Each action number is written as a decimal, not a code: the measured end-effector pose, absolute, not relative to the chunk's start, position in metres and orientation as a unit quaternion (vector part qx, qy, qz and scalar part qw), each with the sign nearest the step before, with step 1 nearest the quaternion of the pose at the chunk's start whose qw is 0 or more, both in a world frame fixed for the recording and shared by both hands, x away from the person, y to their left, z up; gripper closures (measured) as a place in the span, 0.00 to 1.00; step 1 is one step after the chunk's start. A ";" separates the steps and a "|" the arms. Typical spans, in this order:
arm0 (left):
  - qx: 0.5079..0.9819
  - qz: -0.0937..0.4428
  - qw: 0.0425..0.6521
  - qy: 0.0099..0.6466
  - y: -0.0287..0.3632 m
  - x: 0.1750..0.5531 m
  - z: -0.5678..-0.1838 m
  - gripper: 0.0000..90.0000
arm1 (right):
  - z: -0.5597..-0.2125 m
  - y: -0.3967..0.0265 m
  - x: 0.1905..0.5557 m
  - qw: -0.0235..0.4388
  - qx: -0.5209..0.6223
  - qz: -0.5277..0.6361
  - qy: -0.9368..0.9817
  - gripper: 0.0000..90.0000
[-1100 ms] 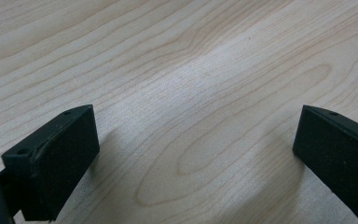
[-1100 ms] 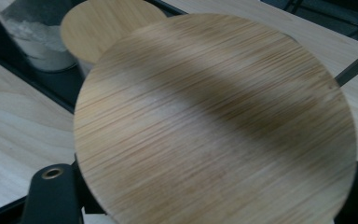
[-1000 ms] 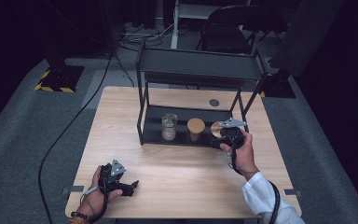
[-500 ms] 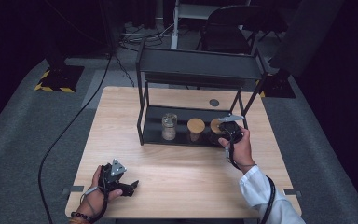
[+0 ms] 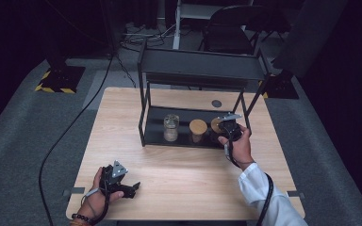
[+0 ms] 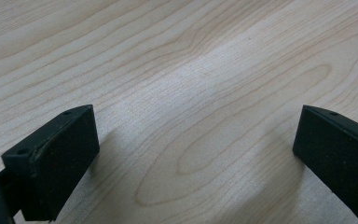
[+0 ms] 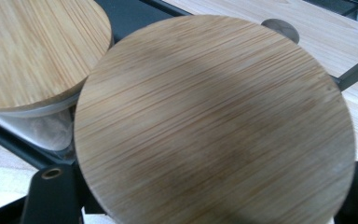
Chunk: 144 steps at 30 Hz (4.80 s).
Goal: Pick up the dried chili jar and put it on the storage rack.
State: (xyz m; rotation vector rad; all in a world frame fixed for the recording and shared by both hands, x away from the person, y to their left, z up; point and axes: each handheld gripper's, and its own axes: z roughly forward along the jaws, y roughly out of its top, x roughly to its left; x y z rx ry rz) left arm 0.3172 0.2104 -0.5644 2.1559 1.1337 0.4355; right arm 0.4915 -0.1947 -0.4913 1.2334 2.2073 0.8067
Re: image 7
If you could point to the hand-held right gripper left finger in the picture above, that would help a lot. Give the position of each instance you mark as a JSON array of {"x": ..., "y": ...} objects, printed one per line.
[{"x": 54, "y": 199}]

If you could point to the black metal shelf rack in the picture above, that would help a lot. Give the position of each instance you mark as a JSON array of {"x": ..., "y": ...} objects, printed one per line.
[{"x": 130, "y": 15}]

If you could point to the grey round table grommet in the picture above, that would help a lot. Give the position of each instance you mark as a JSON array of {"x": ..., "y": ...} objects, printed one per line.
[{"x": 284, "y": 29}]

